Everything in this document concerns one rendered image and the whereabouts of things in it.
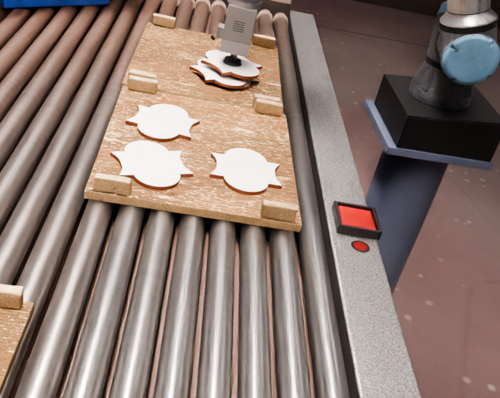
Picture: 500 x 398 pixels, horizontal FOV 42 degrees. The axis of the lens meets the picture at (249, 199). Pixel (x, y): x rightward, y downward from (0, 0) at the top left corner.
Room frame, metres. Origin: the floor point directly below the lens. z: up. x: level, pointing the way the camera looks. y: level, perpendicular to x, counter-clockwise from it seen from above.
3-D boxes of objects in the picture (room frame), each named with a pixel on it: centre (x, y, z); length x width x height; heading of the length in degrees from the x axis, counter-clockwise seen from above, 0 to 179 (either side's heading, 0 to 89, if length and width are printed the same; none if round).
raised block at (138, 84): (1.23, 0.27, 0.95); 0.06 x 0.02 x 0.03; 98
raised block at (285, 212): (0.88, -0.05, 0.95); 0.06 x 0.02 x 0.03; 98
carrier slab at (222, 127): (1.06, 0.11, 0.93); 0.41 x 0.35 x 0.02; 8
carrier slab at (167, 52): (1.47, 0.17, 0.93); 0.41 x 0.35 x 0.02; 7
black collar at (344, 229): (0.95, -0.19, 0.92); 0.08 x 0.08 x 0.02; 8
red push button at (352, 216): (0.95, -0.19, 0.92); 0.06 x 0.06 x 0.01; 8
